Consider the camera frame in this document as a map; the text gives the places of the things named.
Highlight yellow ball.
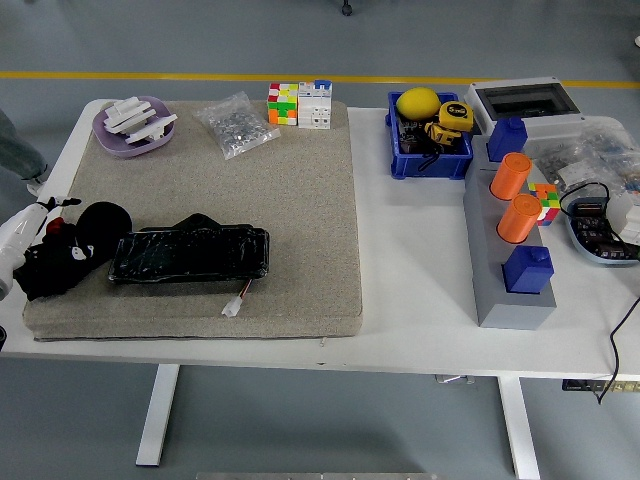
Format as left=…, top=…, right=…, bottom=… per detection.
left=396, top=87, right=442, bottom=120

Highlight small colourful puzzle cube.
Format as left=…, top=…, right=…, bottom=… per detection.
left=527, top=182, right=559, bottom=227

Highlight grey block holder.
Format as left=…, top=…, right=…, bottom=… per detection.
left=462, top=134, right=558, bottom=331

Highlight black cable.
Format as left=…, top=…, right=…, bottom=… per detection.
left=558, top=181, right=640, bottom=406

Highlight yellow tape measure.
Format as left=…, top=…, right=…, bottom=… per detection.
left=437, top=99, right=475, bottom=134

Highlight clear parts bag white label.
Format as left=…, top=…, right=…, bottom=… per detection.
left=524, top=139, right=604, bottom=197

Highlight clear bag of screws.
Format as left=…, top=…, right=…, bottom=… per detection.
left=191, top=91, right=281, bottom=161

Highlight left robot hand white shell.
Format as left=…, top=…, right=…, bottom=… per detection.
left=0, top=196, right=99, bottom=301

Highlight white connector with red wires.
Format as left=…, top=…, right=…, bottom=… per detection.
left=221, top=277, right=256, bottom=319

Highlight grey enclosure box clear lid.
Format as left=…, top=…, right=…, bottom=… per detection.
left=463, top=75, right=587, bottom=141

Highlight purple tray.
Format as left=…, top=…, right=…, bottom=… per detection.
left=92, top=95, right=176, bottom=160

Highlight orange cylinder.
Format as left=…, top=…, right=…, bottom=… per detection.
left=489, top=152, right=533, bottom=201
left=496, top=193, right=542, bottom=245

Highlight yellow and black tool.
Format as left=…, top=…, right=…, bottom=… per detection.
left=423, top=119, right=464, bottom=149

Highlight white table leg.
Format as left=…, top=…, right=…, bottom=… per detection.
left=497, top=377, right=542, bottom=480
left=135, top=364, right=181, bottom=469

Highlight large colourful puzzle cube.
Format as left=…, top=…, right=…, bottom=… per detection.
left=267, top=82, right=300, bottom=127

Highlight white plastic bracket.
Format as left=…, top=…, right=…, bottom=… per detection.
left=123, top=113, right=180, bottom=147
left=102, top=96, right=159, bottom=135

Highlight blue square block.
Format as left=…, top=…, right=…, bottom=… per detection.
left=502, top=244, right=555, bottom=296
left=487, top=116, right=528, bottom=164

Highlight blue-grey tray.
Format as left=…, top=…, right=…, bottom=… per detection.
left=563, top=196, right=640, bottom=269

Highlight black control box under table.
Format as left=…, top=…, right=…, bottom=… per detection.
left=560, top=379, right=640, bottom=394

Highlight white circuit breaker blue switch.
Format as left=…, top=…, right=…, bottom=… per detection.
left=297, top=78, right=334, bottom=131

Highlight black glossy panel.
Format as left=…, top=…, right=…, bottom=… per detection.
left=107, top=212, right=271, bottom=286

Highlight black circuit boards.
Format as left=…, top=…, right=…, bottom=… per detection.
left=571, top=199, right=637, bottom=262

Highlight grey-brown mat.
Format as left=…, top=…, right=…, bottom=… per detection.
left=22, top=99, right=365, bottom=344

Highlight brown electronic component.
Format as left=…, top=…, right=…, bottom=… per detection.
left=399, top=121, right=426, bottom=154

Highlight clear bag of small parts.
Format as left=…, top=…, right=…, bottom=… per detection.
left=579, top=115, right=640, bottom=199

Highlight blue plastic bin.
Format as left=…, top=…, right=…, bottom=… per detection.
left=384, top=90, right=475, bottom=182

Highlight black rag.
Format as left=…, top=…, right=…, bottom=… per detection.
left=14, top=200, right=134, bottom=301

